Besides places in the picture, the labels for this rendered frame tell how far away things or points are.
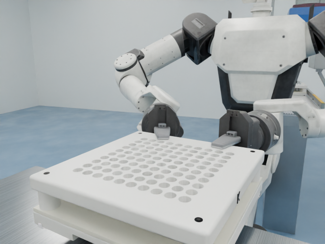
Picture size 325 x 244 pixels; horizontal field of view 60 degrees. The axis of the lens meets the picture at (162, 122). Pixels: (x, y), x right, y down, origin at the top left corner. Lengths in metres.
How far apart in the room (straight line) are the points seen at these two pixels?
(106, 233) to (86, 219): 0.04
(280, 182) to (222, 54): 1.20
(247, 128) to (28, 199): 0.40
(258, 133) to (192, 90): 4.56
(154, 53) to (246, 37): 0.30
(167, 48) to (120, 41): 4.60
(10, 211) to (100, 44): 5.34
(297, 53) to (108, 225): 0.70
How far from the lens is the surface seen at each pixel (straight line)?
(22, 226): 0.49
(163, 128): 0.55
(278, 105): 0.67
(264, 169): 0.92
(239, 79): 0.90
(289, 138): 1.85
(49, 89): 6.62
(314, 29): 0.92
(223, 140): 0.48
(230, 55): 0.90
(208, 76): 5.01
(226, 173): 0.38
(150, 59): 0.96
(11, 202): 0.56
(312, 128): 0.70
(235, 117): 0.51
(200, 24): 1.00
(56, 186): 0.37
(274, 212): 2.04
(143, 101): 0.81
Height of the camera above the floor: 1.12
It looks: 14 degrees down
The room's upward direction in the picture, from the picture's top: straight up
